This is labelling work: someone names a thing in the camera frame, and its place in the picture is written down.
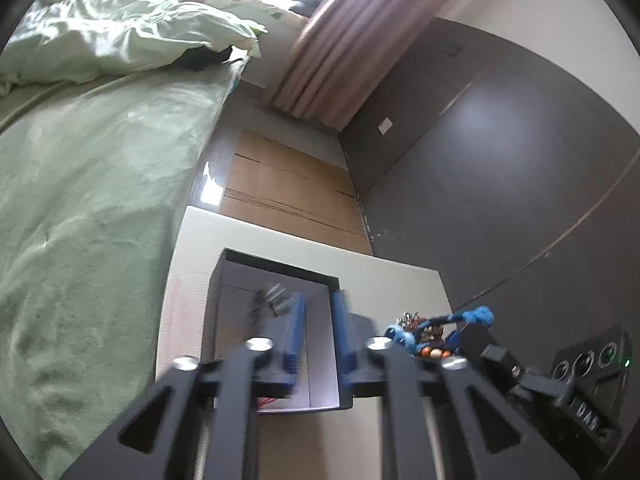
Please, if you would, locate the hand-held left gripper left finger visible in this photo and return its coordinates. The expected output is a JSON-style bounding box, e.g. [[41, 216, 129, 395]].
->
[[60, 290, 308, 480]]

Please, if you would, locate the bed with green sheet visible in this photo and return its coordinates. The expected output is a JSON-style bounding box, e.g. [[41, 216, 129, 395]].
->
[[0, 54, 252, 463]]

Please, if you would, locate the pink curtain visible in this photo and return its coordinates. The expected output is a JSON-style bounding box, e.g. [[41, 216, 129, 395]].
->
[[269, 0, 447, 132]]

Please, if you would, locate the white table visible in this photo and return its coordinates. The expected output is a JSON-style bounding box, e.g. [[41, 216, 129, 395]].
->
[[155, 205, 454, 480]]

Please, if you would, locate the pale green duvet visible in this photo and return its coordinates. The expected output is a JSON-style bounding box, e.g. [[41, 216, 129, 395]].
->
[[0, 0, 262, 97]]

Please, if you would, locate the black jewelry box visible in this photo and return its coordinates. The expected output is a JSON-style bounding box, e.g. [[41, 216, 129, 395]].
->
[[202, 247, 354, 415]]

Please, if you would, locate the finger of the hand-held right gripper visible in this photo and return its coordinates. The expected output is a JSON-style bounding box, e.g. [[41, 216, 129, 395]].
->
[[442, 320, 522, 377]]

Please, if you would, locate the flat cardboard sheet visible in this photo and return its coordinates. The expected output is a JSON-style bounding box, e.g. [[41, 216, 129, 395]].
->
[[219, 128, 374, 257]]

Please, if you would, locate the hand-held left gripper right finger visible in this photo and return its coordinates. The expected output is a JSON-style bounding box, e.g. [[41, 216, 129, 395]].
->
[[329, 290, 583, 480]]

